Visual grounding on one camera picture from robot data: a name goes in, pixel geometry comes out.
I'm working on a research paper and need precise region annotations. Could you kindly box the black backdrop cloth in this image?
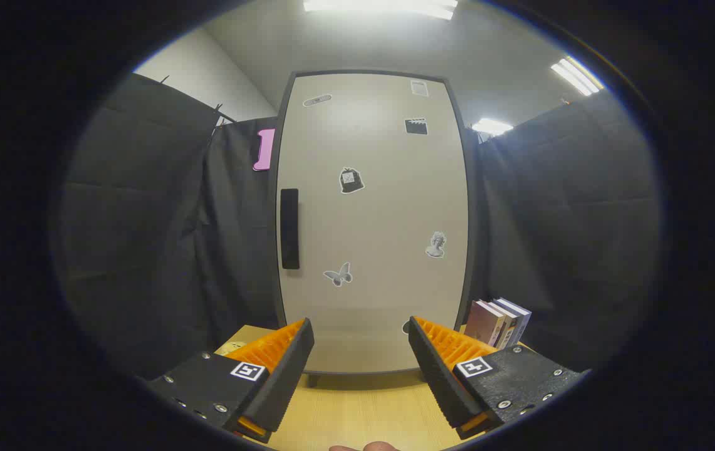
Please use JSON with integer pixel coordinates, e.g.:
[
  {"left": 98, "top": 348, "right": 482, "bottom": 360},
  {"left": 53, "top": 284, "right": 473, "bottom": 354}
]
[{"left": 60, "top": 72, "right": 662, "bottom": 376}]

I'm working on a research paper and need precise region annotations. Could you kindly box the black cabinet door handle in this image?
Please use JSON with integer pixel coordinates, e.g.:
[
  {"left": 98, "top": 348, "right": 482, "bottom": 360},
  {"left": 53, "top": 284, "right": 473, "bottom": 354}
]
[{"left": 280, "top": 188, "right": 301, "bottom": 270}]

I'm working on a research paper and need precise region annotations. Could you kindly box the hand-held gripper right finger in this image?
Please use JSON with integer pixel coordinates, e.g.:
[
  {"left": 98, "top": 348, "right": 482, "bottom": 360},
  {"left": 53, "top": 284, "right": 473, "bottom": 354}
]
[{"left": 407, "top": 316, "right": 588, "bottom": 440}]

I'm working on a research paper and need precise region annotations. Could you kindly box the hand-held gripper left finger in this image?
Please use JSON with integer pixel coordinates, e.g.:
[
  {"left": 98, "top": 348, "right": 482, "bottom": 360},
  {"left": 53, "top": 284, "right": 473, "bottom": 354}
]
[{"left": 144, "top": 318, "right": 315, "bottom": 444}]

